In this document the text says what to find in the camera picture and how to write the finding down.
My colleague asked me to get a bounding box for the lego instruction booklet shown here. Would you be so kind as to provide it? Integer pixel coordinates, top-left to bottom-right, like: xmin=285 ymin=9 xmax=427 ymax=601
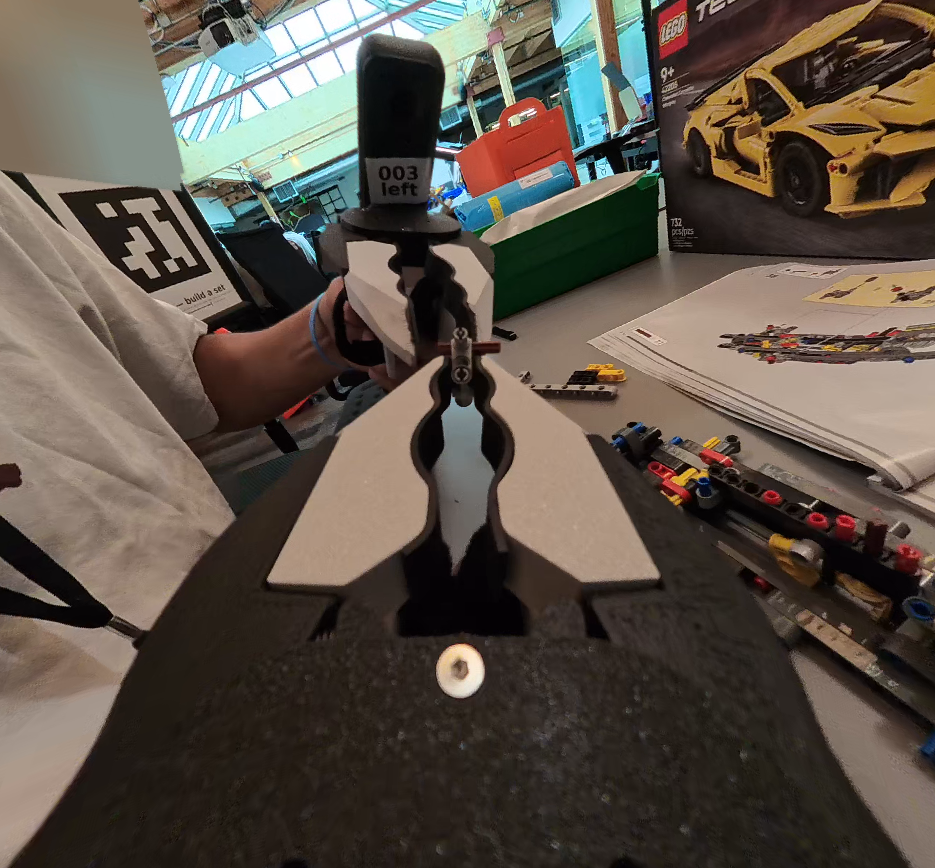
xmin=588 ymin=262 xmax=935 ymax=494

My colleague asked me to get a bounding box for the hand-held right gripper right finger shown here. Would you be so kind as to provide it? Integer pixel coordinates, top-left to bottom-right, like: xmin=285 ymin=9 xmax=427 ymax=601
xmin=462 ymin=357 xmax=663 ymax=634

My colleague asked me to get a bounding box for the person's left hand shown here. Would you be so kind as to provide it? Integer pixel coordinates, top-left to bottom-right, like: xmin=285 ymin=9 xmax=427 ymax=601
xmin=320 ymin=278 xmax=403 ymax=393

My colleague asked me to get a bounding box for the person's left forearm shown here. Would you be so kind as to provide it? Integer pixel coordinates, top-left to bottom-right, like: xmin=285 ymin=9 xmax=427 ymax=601
xmin=193 ymin=298 xmax=326 ymax=436

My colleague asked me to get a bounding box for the blue wristband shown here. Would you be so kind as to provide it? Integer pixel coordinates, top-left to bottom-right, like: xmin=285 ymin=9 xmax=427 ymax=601
xmin=307 ymin=293 xmax=346 ymax=371

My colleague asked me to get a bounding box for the multicoloured lego chassis assembly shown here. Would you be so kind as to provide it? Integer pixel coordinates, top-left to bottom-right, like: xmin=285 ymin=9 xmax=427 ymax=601
xmin=612 ymin=422 xmax=935 ymax=721

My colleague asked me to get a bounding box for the blue cylinder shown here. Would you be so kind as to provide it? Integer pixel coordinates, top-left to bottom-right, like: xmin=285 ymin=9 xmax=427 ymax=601
xmin=454 ymin=161 xmax=580 ymax=234

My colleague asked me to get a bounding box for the black lego set box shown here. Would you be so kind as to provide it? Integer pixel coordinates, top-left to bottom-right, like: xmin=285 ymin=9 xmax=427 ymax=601
xmin=650 ymin=0 xmax=935 ymax=261

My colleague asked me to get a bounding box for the white ceiling projector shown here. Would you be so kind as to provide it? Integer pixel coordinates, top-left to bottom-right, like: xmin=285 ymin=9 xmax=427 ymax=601
xmin=197 ymin=0 xmax=258 ymax=59

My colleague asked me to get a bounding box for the light grey lego connector block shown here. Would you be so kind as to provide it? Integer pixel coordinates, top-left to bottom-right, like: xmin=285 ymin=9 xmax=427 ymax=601
xmin=447 ymin=327 xmax=476 ymax=406

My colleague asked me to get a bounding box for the orange plastic case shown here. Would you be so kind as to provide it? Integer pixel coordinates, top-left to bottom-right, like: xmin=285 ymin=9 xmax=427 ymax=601
xmin=454 ymin=97 xmax=583 ymax=199

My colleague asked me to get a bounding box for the black pole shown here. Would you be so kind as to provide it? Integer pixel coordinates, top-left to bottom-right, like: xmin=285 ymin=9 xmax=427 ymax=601
xmin=634 ymin=0 xmax=660 ymax=132

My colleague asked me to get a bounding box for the black strap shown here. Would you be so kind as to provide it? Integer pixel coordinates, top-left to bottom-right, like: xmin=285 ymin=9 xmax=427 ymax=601
xmin=0 ymin=586 xmax=112 ymax=629
xmin=0 ymin=516 xmax=112 ymax=625

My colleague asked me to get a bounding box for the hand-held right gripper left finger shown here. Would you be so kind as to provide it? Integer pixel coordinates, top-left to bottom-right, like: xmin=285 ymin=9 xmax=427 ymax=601
xmin=266 ymin=357 xmax=461 ymax=634

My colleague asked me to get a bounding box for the green plastic object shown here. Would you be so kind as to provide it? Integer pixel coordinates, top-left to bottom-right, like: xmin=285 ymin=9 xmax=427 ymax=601
xmin=471 ymin=172 xmax=663 ymax=322

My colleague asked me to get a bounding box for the black framed marker sign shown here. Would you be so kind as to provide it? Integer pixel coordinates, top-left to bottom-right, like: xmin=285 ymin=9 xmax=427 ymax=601
xmin=22 ymin=174 xmax=254 ymax=330

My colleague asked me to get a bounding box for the black office chair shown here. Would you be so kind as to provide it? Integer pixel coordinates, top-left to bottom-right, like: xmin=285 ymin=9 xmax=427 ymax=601
xmin=219 ymin=221 xmax=331 ymax=315

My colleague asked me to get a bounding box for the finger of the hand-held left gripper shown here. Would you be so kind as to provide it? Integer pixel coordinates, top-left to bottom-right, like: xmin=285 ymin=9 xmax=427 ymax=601
xmin=427 ymin=243 xmax=495 ymax=337
xmin=342 ymin=242 xmax=421 ymax=377

